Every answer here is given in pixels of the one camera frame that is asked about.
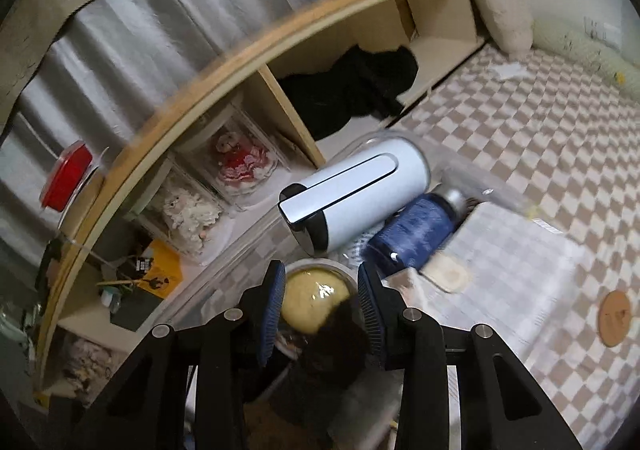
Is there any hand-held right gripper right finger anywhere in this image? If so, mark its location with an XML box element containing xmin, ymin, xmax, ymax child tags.
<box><xmin>357</xmin><ymin>261</ymin><xmax>583</xmax><ymax>450</ymax></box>

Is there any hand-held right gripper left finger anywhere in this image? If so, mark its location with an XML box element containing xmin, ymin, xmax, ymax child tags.
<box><xmin>70</xmin><ymin>260</ymin><xmax>287</xmax><ymax>450</ymax></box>

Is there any white cylindrical device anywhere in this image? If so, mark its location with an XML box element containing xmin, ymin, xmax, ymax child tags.
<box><xmin>277</xmin><ymin>137</ymin><xmax>433</xmax><ymax>258</ymax></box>

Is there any clear plastic storage box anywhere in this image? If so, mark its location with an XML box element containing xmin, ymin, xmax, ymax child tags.
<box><xmin>170</xmin><ymin>130</ymin><xmax>556</xmax><ymax>450</ymax></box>

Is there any round bowl with yellow contents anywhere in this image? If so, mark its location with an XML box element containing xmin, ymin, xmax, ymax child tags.
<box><xmin>277</xmin><ymin>257</ymin><xmax>358</xmax><ymax>361</ymax></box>

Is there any small cream card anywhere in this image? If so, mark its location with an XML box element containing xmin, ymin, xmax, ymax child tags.
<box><xmin>420</xmin><ymin>252</ymin><xmax>473</xmax><ymax>293</ymax></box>

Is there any blue bottle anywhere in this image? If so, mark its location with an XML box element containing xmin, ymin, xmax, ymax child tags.
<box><xmin>367</xmin><ymin>185</ymin><xmax>476</xmax><ymax>276</ymax></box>

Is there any yellow booklet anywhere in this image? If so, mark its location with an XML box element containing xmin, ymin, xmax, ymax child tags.
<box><xmin>132</xmin><ymin>240</ymin><xmax>183</xmax><ymax>301</ymax></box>

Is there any white fluffy doll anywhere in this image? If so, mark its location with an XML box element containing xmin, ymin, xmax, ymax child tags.
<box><xmin>150</xmin><ymin>180</ymin><xmax>226</xmax><ymax>256</ymax></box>

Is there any red dress doll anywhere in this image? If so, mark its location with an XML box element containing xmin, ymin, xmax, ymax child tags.
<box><xmin>215</xmin><ymin>130</ymin><xmax>278</xmax><ymax>191</ymax></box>

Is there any clear doll display case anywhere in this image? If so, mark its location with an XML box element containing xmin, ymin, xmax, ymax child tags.
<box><xmin>175</xmin><ymin>110</ymin><xmax>292</xmax><ymax>212</ymax></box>

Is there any wooden bedside shelf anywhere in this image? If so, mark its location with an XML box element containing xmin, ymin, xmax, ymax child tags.
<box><xmin>30</xmin><ymin>0</ymin><xmax>488</xmax><ymax>406</ymax></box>

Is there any black cloth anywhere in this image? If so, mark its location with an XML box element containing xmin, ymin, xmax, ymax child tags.
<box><xmin>277</xmin><ymin>44</ymin><xmax>420</xmax><ymax>141</ymax></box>

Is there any plain wooden round coaster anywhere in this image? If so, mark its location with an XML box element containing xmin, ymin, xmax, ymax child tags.
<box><xmin>599</xmin><ymin>291</ymin><xmax>633</xmax><ymax>348</ymax></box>

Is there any red box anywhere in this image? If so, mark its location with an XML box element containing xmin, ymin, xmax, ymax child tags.
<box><xmin>40</xmin><ymin>140</ymin><xmax>96</xmax><ymax>211</ymax></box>

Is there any white paper sheet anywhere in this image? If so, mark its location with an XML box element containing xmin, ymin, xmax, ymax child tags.
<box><xmin>492</xmin><ymin>62</ymin><xmax>526</xmax><ymax>81</ymax></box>

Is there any grey curtain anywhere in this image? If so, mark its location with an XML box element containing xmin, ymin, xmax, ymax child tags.
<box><xmin>0</xmin><ymin>0</ymin><xmax>426</xmax><ymax>251</ymax></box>

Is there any white fluffy pillow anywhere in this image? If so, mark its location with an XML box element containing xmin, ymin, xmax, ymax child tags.
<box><xmin>467</xmin><ymin>0</ymin><xmax>536</xmax><ymax>56</ymax></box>

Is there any green bolster pillow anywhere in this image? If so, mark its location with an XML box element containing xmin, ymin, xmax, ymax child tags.
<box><xmin>532</xmin><ymin>27</ymin><xmax>640</xmax><ymax>93</ymax></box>

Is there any white wall socket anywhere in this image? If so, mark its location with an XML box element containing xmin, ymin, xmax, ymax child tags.
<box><xmin>585</xmin><ymin>16</ymin><xmax>623</xmax><ymax>48</ymax></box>

